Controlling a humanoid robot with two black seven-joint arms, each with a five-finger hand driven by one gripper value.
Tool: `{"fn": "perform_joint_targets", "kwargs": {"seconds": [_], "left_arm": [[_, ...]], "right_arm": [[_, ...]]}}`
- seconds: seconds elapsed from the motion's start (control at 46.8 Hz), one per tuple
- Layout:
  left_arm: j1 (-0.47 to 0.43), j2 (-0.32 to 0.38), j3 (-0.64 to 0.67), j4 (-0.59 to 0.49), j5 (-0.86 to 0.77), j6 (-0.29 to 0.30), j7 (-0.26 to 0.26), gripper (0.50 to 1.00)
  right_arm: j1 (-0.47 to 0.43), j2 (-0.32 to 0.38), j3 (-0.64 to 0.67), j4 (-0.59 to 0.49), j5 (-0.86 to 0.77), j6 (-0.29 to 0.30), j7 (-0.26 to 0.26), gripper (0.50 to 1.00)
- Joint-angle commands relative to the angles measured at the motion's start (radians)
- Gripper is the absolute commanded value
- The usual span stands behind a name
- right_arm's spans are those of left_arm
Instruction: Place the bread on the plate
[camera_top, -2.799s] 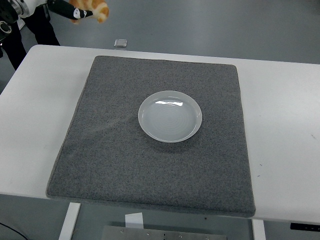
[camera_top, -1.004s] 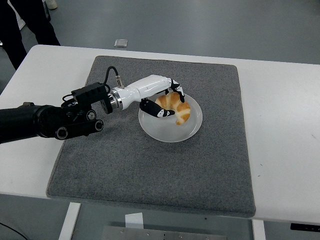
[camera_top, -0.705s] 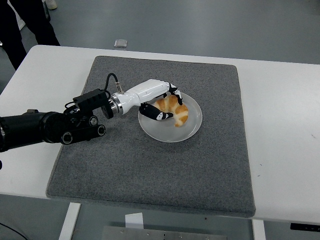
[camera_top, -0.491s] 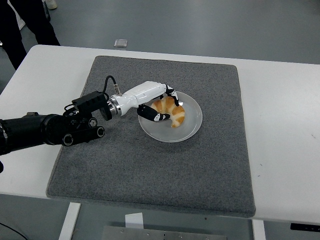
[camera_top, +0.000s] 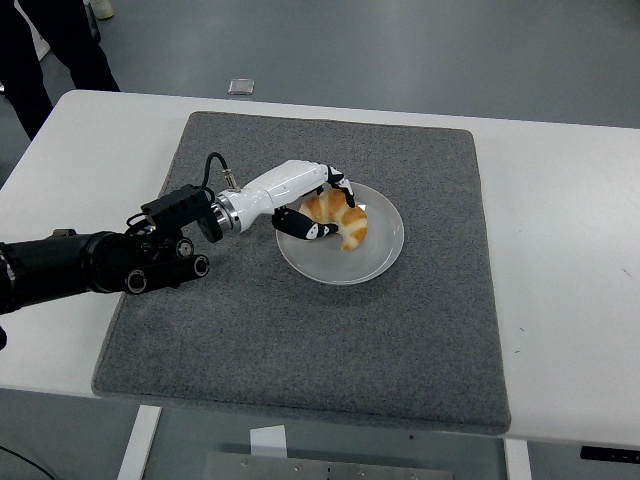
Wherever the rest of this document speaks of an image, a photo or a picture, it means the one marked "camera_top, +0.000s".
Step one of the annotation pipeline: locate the golden croissant bread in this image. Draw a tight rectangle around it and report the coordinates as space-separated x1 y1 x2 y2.
298 189 370 252

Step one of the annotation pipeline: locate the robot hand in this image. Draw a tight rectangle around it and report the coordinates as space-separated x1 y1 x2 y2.
230 159 358 242

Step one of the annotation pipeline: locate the grey metal plate with screws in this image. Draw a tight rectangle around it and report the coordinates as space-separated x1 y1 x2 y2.
202 451 456 480

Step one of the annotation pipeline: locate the black table control panel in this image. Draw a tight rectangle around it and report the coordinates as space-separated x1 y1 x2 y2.
580 444 640 461

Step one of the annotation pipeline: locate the person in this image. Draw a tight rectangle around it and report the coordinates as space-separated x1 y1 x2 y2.
0 0 121 142

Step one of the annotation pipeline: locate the white table leg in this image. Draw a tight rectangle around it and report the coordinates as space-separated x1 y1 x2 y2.
115 403 163 480
503 437 533 480

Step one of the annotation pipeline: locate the grey felt mat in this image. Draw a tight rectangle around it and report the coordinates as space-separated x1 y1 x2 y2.
91 110 512 436

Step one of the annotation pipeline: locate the thin black floor cable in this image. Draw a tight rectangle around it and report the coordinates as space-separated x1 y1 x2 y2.
0 442 51 480

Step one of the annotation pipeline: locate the white round plate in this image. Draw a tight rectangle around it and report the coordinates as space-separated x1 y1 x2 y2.
275 180 406 287

